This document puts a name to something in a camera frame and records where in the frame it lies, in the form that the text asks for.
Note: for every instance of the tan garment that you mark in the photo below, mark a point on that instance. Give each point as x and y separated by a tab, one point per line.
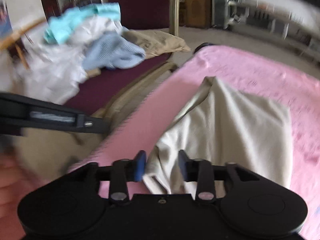
157	42

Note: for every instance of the grey curved television stand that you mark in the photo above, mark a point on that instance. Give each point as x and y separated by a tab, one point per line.
265	17

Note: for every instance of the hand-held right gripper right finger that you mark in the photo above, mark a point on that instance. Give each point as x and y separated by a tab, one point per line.
183	167

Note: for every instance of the light wooden frame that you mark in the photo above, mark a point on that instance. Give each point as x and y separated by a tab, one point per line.
15	36

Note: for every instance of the turquoise garment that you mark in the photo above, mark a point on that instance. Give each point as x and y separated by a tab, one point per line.
65	27

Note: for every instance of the light blue knit garment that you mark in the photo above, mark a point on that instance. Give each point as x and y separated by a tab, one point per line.
112	50

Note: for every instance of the maroon chair with gold frame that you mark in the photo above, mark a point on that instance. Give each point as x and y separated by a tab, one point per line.
140	5

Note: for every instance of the brown wooden cabinet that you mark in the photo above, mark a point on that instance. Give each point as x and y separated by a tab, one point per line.
196	10

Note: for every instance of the white garment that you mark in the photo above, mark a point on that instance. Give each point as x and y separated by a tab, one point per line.
50	75

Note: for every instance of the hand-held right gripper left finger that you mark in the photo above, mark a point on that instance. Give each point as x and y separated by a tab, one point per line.
140	167

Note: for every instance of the cream shirt with navy collar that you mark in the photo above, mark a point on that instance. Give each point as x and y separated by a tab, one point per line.
225	125

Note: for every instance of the tall grey speaker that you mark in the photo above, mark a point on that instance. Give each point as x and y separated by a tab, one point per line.
220	5

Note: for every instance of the pink printed blanket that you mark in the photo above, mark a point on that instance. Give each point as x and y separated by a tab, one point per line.
250	67

